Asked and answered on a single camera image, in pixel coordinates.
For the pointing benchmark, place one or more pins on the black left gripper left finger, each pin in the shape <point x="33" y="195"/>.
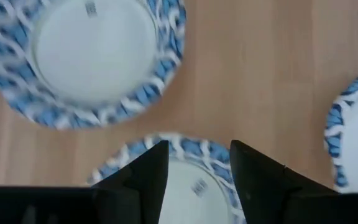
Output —
<point x="138" y="193"/>

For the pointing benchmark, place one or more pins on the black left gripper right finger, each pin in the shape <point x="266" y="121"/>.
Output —
<point x="259" y="186"/>

